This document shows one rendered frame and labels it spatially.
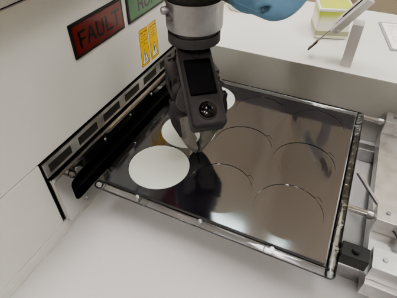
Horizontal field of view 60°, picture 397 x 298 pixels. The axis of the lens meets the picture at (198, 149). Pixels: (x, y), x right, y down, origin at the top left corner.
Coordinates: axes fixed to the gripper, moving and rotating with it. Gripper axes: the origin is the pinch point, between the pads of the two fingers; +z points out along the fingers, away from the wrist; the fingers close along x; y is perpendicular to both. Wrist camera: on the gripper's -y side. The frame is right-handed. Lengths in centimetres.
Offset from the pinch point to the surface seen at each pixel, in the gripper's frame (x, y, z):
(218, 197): -0.3, -9.9, 1.4
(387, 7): -159, 132, 40
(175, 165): 4.5, -1.5, 1.3
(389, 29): -52, 21, -6
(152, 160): 7.9, 0.8, 1.3
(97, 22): 12.2, 9.1, -19.6
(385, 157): -32.4, -8.1, 3.3
